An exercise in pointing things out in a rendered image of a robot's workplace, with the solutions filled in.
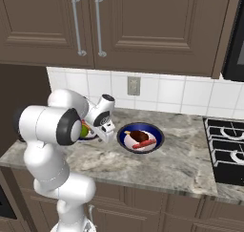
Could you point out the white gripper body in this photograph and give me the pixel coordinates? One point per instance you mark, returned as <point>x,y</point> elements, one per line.
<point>106,134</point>

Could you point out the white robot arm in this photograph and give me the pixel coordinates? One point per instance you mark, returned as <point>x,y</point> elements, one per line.
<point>44,130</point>

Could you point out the blue bowl with lime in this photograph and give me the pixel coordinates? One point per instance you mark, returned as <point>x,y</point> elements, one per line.
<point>92,136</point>

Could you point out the green lime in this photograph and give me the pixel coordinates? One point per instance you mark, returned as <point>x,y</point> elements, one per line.
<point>84,131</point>

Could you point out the blue bowl with steaks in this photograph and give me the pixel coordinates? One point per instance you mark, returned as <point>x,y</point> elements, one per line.
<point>158,137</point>

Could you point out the dark brown steak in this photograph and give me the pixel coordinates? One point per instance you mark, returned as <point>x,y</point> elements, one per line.
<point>139,135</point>

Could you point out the pale red-edged steak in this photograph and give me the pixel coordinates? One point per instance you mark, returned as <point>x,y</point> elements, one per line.
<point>144,143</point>

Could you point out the brown base cupboard run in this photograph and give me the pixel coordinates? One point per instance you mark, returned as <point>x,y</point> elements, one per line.
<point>143,210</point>

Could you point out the dark brown tall side panel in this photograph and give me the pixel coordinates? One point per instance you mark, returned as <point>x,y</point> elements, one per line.
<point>22,86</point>

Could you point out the black hob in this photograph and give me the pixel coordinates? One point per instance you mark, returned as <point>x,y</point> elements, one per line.
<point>227,153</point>

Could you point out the black microwave oven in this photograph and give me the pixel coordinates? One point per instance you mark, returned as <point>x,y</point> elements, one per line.
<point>236,45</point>

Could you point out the grey wall socket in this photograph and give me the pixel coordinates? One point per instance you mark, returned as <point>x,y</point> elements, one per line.
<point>134,86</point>

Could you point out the brown wide wall cupboard door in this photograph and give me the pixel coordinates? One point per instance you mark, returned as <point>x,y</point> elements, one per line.
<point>158,25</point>

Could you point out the brown narrow wall cupboard door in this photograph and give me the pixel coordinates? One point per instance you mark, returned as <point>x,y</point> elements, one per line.
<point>38,22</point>

